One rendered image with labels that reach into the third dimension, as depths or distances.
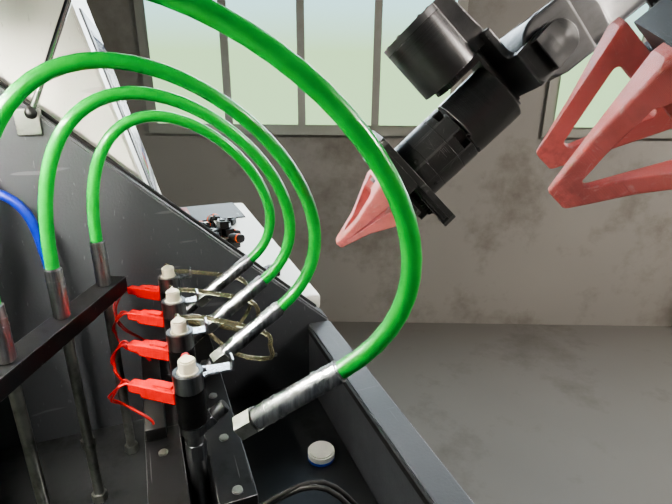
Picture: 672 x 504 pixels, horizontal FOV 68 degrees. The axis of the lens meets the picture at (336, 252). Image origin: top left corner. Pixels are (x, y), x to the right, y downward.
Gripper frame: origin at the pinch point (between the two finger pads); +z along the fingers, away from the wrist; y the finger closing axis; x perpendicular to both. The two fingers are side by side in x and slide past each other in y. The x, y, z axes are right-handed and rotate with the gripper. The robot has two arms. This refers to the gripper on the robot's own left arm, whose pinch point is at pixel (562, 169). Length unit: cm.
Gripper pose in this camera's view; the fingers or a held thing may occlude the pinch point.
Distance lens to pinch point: 30.2
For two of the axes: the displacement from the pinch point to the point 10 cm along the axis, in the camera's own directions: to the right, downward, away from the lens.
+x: 7.3, 6.4, 2.4
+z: -6.6, 5.4, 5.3
